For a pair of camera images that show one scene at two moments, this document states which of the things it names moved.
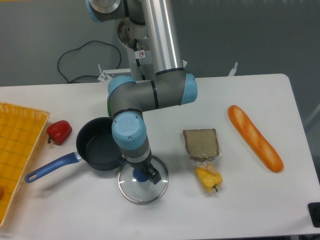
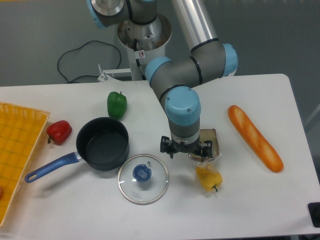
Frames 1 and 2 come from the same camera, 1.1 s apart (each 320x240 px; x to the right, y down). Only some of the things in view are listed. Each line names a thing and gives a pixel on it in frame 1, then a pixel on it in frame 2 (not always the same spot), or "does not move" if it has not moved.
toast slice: [202, 144] does not move
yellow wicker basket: [21, 130] does not move
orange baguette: [256, 139] does not move
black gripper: [144, 165] → [170, 146]
